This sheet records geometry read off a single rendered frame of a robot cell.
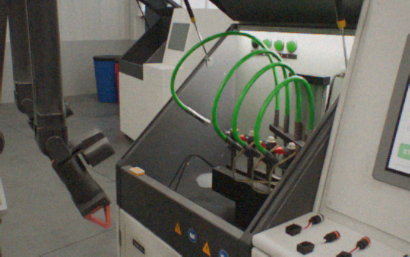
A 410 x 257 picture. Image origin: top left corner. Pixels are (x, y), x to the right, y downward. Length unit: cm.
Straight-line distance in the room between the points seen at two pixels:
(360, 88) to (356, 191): 25
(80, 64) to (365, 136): 744
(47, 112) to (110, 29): 774
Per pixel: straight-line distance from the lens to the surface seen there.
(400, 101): 107
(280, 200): 108
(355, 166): 112
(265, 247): 101
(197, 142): 171
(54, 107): 90
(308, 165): 113
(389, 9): 115
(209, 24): 428
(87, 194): 97
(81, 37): 828
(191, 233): 124
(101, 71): 740
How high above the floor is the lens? 147
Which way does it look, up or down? 14 degrees down
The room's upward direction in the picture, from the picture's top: 1 degrees clockwise
